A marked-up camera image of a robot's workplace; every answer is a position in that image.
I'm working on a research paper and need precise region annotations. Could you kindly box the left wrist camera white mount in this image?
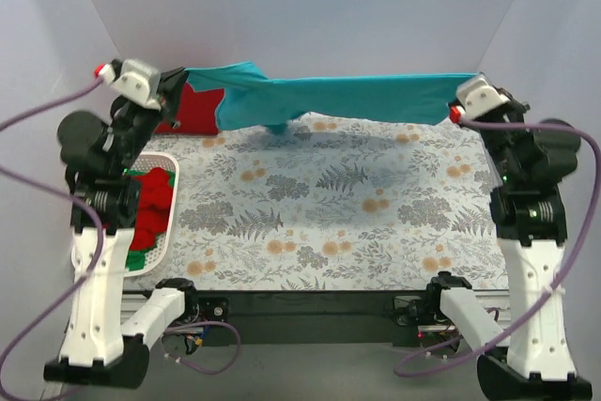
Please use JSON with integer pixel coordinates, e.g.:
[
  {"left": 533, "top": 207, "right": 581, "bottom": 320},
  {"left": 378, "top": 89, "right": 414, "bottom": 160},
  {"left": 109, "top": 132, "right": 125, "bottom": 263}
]
[{"left": 95, "top": 58, "right": 162, "bottom": 111}]

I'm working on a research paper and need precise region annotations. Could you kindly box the floral patterned table mat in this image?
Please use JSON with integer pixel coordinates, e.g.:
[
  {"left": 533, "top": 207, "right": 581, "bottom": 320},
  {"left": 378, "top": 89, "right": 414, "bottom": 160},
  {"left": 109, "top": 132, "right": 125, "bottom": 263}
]
[{"left": 128, "top": 115, "right": 507, "bottom": 290}]

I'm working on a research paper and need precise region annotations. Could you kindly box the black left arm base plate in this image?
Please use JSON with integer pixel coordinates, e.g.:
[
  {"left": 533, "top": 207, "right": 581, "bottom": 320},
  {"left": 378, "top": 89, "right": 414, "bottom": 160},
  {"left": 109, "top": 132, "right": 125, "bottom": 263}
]
[{"left": 177, "top": 298, "right": 230, "bottom": 325}]

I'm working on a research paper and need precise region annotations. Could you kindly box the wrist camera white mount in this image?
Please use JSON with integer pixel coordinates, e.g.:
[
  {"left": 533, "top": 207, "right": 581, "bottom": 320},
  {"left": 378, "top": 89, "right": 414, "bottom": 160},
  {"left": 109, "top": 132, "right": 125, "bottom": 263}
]
[
  {"left": 95, "top": 58, "right": 162, "bottom": 111},
  {"left": 449, "top": 72, "right": 509, "bottom": 124}
]

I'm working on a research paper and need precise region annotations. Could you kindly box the aluminium frame rail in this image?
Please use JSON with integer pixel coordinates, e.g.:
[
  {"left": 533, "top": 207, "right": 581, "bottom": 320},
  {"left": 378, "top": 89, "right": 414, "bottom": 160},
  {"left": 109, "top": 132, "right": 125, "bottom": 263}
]
[{"left": 39, "top": 290, "right": 165, "bottom": 401}]

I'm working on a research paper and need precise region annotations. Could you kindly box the crumpled green t shirt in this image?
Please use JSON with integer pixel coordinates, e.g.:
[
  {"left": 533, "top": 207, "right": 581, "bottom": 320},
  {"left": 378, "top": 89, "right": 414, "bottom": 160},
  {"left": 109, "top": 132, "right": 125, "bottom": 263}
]
[{"left": 124, "top": 165, "right": 177, "bottom": 273}]

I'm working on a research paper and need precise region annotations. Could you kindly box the white plastic laundry basket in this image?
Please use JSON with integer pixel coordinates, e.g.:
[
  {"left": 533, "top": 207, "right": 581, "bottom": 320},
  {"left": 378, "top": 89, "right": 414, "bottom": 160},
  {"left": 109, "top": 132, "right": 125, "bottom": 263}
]
[{"left": 67, "top": 153, "right": 178, "bottom": 277}]

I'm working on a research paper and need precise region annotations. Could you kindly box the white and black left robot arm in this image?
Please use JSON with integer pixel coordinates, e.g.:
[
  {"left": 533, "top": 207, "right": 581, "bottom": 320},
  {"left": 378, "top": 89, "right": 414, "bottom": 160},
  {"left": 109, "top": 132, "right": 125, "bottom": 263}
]
[{"left": 43, "top": 59, "right": 200, "bottom": 389}]

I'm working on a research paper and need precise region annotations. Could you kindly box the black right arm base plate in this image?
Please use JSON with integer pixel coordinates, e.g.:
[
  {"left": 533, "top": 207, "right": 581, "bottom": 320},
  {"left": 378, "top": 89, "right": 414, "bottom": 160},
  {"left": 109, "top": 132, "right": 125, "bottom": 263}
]
[{"left": 392, "top": 295, "right": 449, "bottom": 326}]

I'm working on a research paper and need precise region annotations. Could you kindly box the teal t shirt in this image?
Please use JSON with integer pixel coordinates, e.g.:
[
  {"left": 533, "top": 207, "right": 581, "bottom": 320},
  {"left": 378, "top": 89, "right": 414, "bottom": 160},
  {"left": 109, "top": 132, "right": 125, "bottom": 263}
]
[{"left": 186, "top": 62, "right": 474, "bottom": 134}]

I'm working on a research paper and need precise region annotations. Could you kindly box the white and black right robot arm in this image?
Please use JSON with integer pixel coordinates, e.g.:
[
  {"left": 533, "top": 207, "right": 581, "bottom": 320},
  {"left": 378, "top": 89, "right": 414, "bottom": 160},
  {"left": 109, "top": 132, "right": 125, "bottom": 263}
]
[{"left": 424, "top": 80, "right": 593, "bottom": 400}]

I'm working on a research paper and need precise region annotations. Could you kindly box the crumpled red t shirt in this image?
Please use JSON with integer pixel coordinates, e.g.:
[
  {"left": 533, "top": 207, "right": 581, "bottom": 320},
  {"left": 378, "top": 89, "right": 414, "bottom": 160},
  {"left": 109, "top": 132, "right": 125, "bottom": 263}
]
[{"left": 127, "top": 166, "right": 176, "bottom": 253}]

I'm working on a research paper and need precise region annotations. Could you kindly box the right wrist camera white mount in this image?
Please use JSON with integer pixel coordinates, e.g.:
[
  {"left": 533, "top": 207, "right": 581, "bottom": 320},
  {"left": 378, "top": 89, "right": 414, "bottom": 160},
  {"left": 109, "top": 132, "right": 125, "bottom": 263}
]
[{"left": 449, "top": 72, "right": 509, "bottom": 124}]

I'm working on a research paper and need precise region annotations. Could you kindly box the folded red t shirt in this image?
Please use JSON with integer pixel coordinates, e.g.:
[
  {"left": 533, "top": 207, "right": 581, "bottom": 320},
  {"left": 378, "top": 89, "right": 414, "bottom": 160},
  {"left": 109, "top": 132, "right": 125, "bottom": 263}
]
[{"left": 155, "top": 84, "right": 224, "bottom": 136}]

